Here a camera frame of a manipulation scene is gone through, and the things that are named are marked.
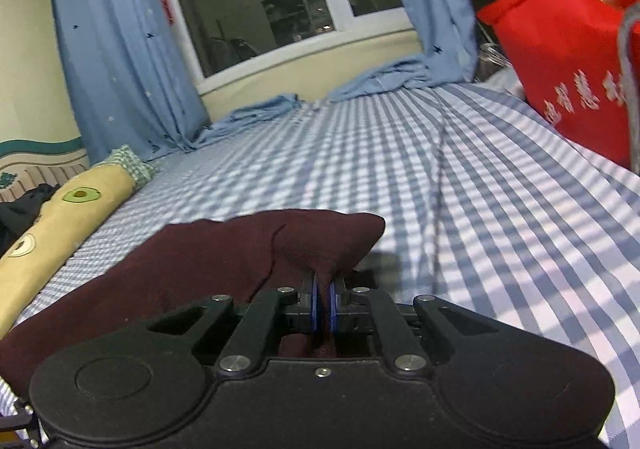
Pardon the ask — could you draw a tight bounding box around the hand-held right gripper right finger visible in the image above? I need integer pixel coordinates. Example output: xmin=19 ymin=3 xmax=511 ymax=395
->
xmin=328 ymin=276 xmax=502 ymax=372

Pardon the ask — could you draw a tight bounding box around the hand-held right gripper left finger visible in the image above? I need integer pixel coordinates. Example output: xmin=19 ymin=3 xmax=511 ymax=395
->
xmin=146 ymin=276 xmax=320 ymax=374

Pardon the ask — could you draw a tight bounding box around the maroon t-shirt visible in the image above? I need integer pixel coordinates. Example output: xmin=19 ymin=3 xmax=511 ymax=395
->
xmin=0 ymin=209 xmax=387 ymax=398

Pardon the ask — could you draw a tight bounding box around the blue checked bed sheet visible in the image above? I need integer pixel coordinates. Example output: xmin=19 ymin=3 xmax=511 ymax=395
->
xmin=0 ymin=79 xmax=640 ymax=449

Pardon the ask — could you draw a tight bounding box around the green checked cloth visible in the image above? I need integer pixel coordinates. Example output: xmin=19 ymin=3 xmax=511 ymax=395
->
xmin=92 ymin=144 xmax=157 ymax=188

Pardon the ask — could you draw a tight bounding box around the yellow avocado-print bolster pillow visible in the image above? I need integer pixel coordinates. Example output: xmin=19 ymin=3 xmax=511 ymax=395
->
xmin=0 ymin=164 xmax=139 ymax=339

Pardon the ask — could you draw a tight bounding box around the dark cloth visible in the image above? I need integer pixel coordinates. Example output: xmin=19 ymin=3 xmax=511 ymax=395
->
xmin=0 ymin=183 xmax=62 ymax=256

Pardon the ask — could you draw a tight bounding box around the blue star-print curtain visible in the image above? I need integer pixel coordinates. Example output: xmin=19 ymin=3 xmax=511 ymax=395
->
xmin=47 ymin=0 xmax=307 ymax=162
xmin=327 ymin=0 xmax=480 ymax=104

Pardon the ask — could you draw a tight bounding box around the white-framed window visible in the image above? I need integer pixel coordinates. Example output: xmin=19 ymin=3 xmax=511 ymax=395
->
xmin=145 ymin=0 xmax=426 ymax=97

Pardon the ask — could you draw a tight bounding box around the red fabric bag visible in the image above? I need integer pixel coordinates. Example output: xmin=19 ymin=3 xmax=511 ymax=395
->
xmin=475 ymin=0 xmax=640 ymax=168

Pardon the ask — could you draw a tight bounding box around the grey strap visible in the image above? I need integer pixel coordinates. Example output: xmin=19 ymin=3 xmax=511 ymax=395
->
xmin=616 ymin=3 xmax=640 ymax=170

